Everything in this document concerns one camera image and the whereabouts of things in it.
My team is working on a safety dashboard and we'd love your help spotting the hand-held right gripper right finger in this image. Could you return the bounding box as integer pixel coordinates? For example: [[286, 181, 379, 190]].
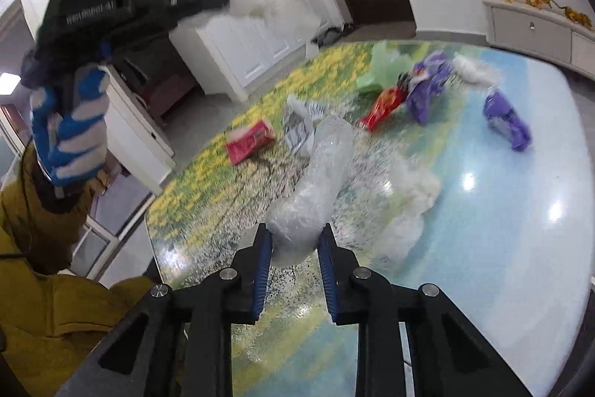
[[317, 222, 533, 397]]

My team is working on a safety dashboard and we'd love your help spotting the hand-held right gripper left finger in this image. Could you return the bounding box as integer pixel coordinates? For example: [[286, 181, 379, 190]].
[[55, 222, 275, 397]]

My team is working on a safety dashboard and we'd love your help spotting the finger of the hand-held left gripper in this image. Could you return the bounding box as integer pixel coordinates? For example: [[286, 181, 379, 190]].
[[139, 0, 232, 31]]

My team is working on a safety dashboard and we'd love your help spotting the clear plastic bottle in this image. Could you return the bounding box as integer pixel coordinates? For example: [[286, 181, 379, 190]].
[[266, 118, 356, 270]]

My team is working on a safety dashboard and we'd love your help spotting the red packet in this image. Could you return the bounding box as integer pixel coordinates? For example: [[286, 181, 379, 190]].
[[225, 120, 277, 165]]

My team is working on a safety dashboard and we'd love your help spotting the white printed wrapper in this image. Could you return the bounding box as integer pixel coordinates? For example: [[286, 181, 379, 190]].
[[283, 95, 326, 158]]

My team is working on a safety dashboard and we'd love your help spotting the red snack wrapper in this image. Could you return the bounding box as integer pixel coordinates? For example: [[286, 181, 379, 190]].
[[358, 85, 410, 132]]

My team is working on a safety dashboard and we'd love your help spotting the green plastic bag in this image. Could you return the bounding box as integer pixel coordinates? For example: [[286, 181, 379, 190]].
[[356, 41, 414, 95]]

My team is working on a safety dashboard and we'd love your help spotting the large purple wrapper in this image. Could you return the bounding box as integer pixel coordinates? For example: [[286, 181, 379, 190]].
[[404, 53, 454, 125]]

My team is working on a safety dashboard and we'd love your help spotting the small purple wrapper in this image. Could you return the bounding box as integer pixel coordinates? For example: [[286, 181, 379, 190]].
[[482, 87, 532, 152]]

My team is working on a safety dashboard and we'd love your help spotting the person's left forearm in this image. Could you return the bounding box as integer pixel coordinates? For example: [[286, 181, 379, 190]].
[[0, 141, 100, 277]]

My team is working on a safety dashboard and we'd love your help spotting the person's left hand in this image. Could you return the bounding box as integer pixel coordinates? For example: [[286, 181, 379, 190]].
[[29, 64, 110, 188]]

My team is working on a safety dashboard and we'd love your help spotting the white tall cabinet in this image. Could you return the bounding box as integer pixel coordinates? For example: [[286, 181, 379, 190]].
[[100, 0, 354, 102]]

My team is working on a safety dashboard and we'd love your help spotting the white framed glass door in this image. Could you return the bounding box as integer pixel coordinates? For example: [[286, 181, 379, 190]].
[[70, 174, 156, 281]]

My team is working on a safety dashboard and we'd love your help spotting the person's mustard yellow jacket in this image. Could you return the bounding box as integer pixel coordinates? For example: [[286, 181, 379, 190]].
[[0, 230, 187, 397]]

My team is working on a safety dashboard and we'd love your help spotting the white television stand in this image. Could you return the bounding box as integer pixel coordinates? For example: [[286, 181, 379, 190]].
[[482, 0, 595, 81]]

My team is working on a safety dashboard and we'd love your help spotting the golden tiger ornament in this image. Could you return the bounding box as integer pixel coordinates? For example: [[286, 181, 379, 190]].
[[560, 6, 593, 30]]

